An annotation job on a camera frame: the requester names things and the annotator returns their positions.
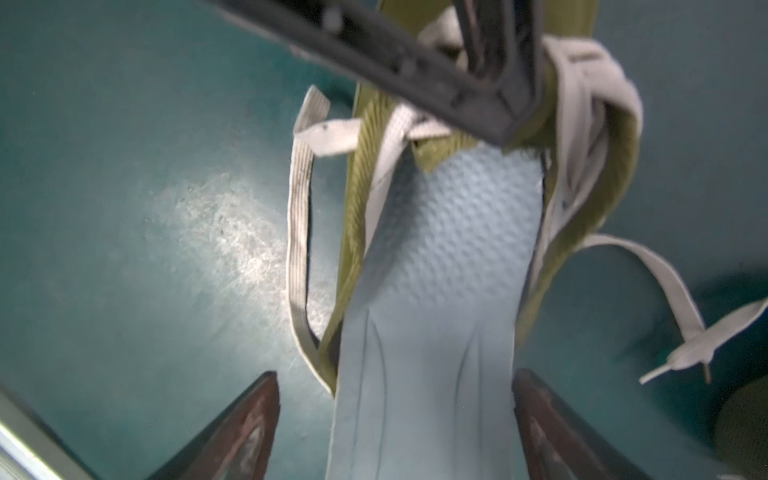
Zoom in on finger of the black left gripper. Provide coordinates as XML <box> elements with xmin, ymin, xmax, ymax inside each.
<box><xmin>452</xmin><ymin>0</ymin><xmax>543</xmax><ymax>108</ymax></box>
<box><xmin>215</xmin><ymin>1</ymin><xmax>516</xmax><ymax>145</ymax></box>

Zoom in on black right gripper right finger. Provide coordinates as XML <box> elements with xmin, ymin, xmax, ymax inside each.
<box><xmin>512</xmin><ymin>369</ymin><xmax>650</xmax><ymax>480</ymax></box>

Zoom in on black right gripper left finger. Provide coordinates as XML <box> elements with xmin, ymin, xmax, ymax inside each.
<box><xmin>149</xmin><ymin>371</ymin><xmax>280</xmax><ymax>480</ymax></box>

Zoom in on olive green shoe white laces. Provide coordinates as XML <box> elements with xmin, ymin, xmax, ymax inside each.
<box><xmin>286</xmin><ymin>0</ymin><xmax>768</xmax><ymax>397</ymax></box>

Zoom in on light blue insole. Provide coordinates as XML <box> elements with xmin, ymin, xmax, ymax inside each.
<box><xmin>326</xmin><ymin>145</ymin><xmax>543</xmax><ymax>479</ymax></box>

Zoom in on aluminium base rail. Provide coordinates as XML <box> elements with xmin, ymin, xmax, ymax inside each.
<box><xmin>1</xmin><ymin>386</ymin><xmax>96</xmax><ymax>480</ymax></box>

